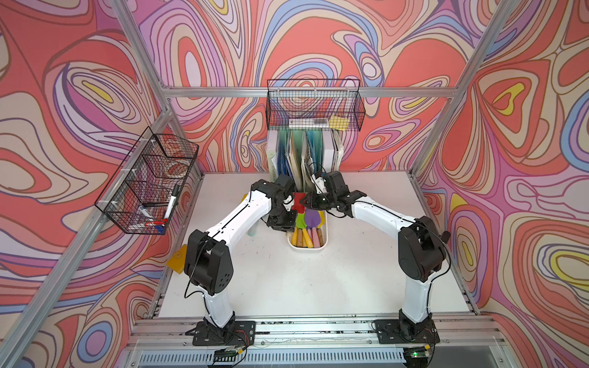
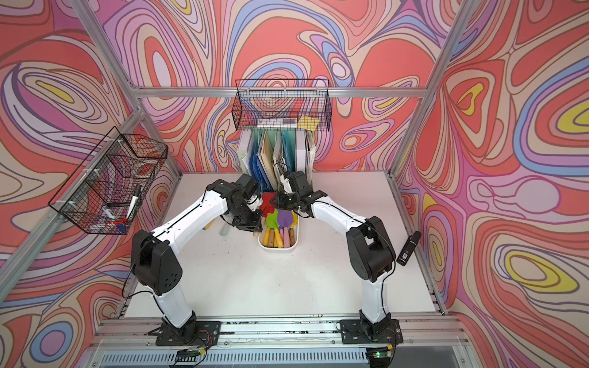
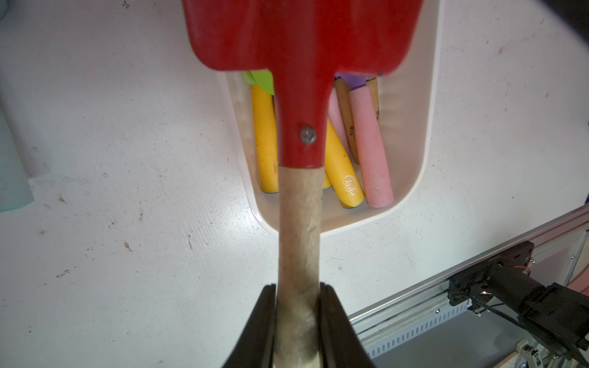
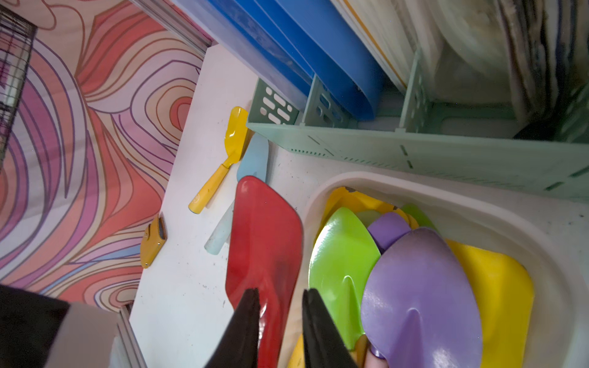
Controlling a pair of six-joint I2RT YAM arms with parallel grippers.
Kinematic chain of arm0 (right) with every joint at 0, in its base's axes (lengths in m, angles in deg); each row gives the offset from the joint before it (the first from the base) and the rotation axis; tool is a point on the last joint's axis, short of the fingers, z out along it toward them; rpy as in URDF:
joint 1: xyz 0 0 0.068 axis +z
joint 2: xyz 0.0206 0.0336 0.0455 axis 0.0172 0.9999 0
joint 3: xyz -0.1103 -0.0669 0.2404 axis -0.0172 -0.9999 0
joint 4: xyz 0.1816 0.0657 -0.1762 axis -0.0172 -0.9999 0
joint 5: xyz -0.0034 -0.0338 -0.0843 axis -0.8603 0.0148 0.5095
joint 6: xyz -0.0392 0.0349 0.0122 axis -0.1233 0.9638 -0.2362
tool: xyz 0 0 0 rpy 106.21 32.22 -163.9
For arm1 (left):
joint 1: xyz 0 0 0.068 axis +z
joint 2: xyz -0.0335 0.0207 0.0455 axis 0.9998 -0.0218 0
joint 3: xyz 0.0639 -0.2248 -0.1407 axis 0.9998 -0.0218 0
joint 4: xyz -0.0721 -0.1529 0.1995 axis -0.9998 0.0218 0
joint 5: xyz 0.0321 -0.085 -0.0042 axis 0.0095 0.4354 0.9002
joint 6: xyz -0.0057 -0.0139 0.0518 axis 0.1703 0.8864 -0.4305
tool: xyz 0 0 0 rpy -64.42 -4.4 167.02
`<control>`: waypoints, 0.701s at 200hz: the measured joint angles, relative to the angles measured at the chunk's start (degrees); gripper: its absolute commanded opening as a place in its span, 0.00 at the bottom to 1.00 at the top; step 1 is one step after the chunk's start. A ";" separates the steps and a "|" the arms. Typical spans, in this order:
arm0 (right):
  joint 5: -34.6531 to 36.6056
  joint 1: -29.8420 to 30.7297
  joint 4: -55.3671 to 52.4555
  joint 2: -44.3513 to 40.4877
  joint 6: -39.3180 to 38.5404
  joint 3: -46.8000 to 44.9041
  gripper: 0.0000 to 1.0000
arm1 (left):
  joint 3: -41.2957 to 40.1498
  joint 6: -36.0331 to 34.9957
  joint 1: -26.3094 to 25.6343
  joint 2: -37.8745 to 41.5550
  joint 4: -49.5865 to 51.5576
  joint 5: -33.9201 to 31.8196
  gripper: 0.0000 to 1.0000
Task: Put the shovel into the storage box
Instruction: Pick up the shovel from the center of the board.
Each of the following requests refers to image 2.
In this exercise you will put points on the white storage tray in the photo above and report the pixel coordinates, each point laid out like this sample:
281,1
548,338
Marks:
260,236

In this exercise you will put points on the red shovel wooden handle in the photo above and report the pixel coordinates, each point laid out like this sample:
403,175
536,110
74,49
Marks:
267,205

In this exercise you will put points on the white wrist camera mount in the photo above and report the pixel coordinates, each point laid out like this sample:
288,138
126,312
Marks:
286,182

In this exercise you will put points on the black wire basket left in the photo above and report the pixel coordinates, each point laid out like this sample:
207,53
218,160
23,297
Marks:
97,203

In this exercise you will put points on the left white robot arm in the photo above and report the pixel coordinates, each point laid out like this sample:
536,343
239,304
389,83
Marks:
155,253

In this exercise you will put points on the black white marker pen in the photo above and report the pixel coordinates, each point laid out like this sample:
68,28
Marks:
134,200

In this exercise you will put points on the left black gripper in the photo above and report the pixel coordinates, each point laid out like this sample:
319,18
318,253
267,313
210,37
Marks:
255,225

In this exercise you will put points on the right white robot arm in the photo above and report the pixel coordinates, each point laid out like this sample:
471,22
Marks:
370,251

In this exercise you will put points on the light blue trowel white handle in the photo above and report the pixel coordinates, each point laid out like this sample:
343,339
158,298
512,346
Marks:
225,228

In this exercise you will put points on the mint green file crate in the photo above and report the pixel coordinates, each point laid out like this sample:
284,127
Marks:
268,155

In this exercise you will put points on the yellow plastic shovel blue cap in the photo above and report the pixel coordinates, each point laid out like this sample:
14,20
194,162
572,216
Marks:
207,225

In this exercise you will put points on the purple trowel pink handle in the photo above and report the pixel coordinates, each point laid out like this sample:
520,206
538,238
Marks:
284,219
286,238

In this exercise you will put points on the black wire basket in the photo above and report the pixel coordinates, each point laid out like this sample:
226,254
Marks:
97,203
278,103

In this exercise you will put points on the yellow sponge in basket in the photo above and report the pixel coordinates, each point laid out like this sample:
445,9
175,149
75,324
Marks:
308,123

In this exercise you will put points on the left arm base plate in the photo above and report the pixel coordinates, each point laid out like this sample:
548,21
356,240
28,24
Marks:
193,333

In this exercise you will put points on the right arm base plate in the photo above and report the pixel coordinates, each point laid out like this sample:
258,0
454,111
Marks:
362,330

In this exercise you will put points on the black wire basket back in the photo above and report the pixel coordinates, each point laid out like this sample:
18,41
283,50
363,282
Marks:
278,103

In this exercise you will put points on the green scoop yellow handle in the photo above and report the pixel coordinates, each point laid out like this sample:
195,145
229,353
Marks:
272,223

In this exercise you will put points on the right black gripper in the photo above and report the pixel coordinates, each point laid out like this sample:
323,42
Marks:
280,197

